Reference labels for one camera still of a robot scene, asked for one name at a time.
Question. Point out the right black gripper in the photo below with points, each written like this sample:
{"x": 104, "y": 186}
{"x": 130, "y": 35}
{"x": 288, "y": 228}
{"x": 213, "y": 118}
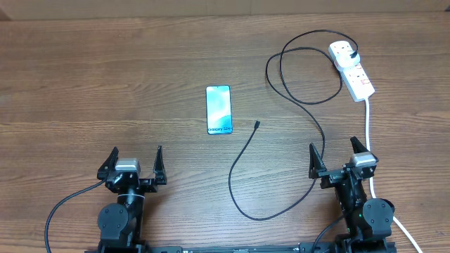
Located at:
{"x": 331, "y": 177}

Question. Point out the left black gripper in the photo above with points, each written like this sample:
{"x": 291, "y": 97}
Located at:
{"x": 149, "y": 185}

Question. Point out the Galaxy smartphone blue screen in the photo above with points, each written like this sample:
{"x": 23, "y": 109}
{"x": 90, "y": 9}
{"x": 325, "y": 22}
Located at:
{"x": 218, "y": 110}

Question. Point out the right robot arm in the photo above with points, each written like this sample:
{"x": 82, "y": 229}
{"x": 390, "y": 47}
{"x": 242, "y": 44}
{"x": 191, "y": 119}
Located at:
{"x": 368, "y": 220}

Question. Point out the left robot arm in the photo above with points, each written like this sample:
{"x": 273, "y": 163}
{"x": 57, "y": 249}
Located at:
{"x": 121, "y": 223}

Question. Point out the white charger plug adapter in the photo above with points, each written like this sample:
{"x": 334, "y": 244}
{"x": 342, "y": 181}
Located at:
{"x": 345, "y": 61}

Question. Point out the white power strip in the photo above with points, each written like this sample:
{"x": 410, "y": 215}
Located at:
{"x": 355, "y": 78}

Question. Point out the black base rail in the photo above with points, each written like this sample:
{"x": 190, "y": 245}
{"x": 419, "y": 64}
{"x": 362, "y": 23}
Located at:
{"x": 239, "y": 249}

